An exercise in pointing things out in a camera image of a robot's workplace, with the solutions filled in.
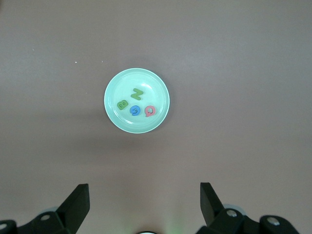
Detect pink foam letter Q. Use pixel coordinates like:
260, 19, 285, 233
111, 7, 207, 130
144, 105, 156, 118

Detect green foam letter N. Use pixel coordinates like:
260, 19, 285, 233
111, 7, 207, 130
130, 88, 144, 100

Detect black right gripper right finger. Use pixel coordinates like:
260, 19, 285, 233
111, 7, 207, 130
196, 182, 299, 234

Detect brown table mat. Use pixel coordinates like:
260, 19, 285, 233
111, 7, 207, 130
0, 0, 312, 234

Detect light green plate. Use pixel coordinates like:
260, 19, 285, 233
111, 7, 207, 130
104, 68, 171, 134

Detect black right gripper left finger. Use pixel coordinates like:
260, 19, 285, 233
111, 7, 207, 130
0, 184, 90, 234

